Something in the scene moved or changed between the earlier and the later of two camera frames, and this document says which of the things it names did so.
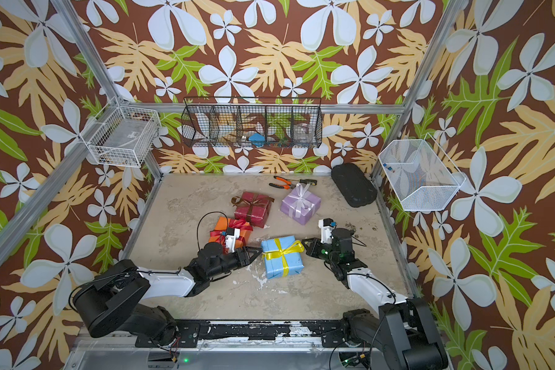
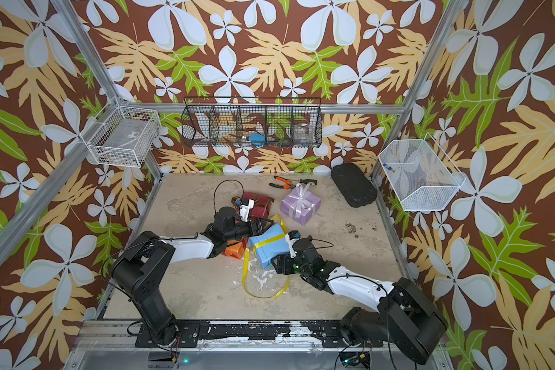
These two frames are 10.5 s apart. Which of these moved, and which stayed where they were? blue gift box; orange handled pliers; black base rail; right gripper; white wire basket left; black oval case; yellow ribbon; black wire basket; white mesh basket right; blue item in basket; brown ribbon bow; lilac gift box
Moved: blue gift box; right gripper; yellow ribbon
Stayed: white wire basket left; black base rail; orange handled pliers; brown ribbon bow; white mesh basket right; lilac gift box; blue item in basket; black wire basket; black oval case
